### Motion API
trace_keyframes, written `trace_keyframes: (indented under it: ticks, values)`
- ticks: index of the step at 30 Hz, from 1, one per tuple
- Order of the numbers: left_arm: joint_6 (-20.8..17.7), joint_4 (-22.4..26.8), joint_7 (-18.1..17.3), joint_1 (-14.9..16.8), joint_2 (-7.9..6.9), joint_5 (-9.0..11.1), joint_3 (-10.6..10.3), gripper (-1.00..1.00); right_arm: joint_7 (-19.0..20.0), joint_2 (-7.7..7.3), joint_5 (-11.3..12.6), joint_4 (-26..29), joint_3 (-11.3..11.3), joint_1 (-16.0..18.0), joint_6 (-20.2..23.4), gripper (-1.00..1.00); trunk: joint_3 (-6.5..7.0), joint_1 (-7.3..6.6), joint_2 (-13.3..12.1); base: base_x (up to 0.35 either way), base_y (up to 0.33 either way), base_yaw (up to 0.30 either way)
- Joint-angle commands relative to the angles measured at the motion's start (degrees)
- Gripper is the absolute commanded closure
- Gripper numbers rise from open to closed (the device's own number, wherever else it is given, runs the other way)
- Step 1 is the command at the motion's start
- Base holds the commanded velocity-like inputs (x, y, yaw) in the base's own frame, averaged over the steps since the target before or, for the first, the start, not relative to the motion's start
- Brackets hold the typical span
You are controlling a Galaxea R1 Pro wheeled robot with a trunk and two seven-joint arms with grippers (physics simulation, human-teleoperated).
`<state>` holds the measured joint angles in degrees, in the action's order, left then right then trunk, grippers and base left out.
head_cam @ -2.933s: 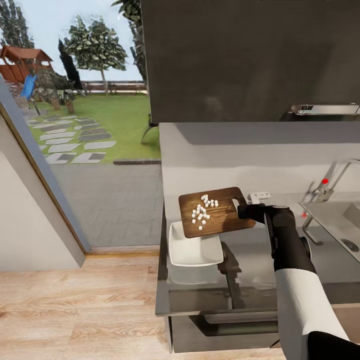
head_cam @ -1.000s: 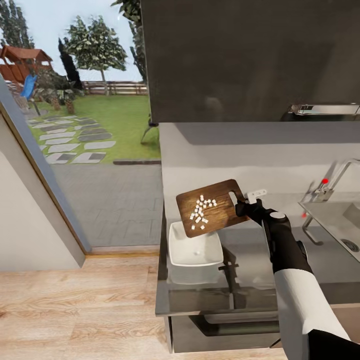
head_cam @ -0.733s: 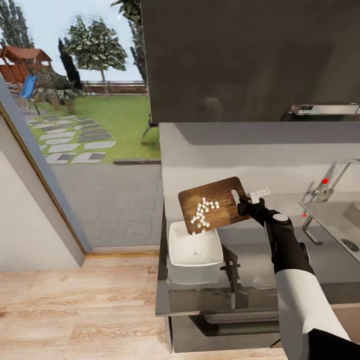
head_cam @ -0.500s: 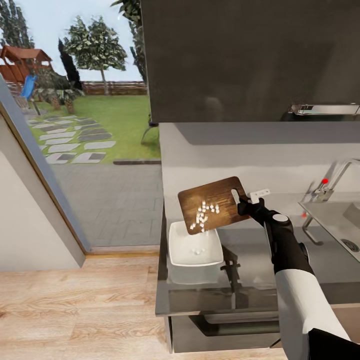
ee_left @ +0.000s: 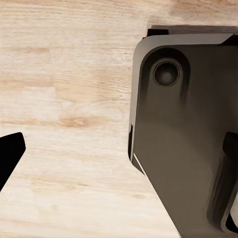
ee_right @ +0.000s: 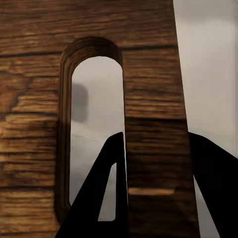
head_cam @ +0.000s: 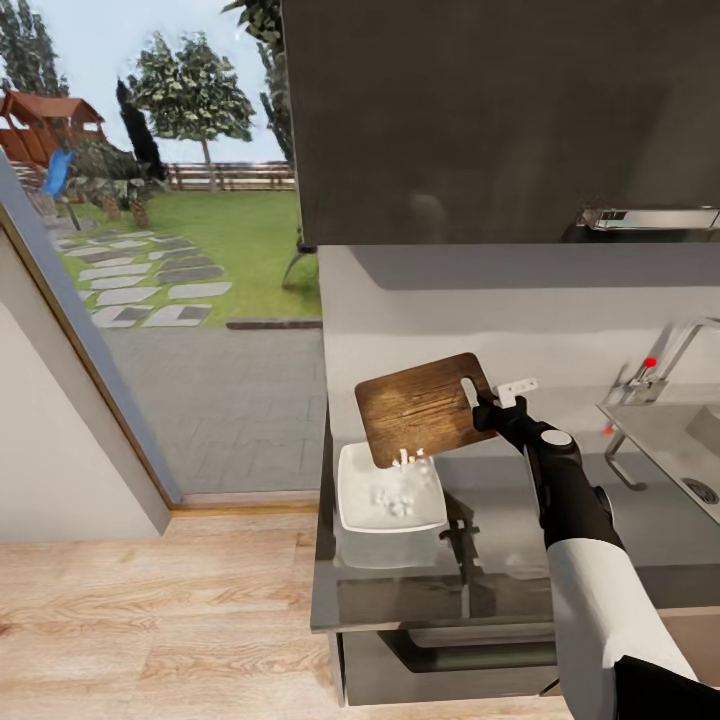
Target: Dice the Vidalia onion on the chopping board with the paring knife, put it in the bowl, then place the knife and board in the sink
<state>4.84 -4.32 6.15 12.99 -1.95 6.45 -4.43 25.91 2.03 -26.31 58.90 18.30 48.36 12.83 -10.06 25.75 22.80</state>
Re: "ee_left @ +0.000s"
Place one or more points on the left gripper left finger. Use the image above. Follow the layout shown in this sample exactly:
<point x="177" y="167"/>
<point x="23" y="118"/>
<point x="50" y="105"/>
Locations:
<point x="12" y="148"/>

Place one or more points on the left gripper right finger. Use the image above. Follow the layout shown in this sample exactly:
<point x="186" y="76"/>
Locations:
<point x="230" y="147"/>

